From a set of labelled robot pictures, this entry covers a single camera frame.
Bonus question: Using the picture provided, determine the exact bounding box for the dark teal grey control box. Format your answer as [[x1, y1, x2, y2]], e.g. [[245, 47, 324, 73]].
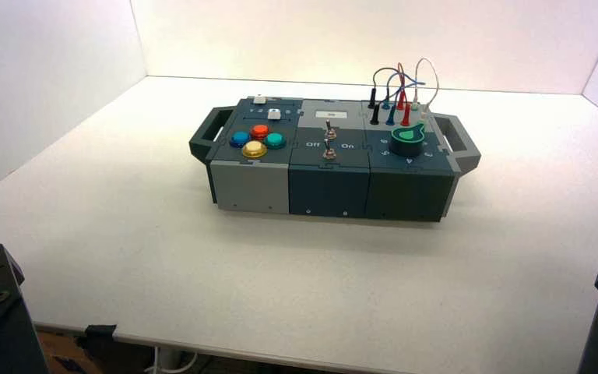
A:
[[188, 96, 482, 224]]

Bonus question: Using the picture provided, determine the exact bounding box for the yellow round push button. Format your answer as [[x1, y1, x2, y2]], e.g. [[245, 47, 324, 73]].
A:
[[241, 140, 269, 160]]

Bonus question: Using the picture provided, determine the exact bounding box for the green black rotary knob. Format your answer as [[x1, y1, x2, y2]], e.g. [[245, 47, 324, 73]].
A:
[[388, 122, 427, 158]]

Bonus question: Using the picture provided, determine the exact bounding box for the black table clamp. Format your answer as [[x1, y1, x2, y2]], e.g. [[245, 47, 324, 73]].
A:
[[84, 324, 118, 343]]

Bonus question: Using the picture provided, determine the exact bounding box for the brown cardboard box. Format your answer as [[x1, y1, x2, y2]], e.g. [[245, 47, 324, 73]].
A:
[[36, 331, 99, 374]]

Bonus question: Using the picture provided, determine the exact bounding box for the black jumper cable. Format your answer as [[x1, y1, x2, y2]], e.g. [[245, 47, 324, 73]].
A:
[[367, 67, 400, 126]]

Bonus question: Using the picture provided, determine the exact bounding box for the red jumper cable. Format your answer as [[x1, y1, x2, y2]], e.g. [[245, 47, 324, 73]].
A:
[[396, 62, 413, 128]]

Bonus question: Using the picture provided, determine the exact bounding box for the white jumper cable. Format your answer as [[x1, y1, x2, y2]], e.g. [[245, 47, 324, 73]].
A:
[[412, 57, 440, 120]]

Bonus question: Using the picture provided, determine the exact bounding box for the white cable under table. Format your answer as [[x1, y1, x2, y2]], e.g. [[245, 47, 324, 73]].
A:
[[144, 345, 199, 374]]

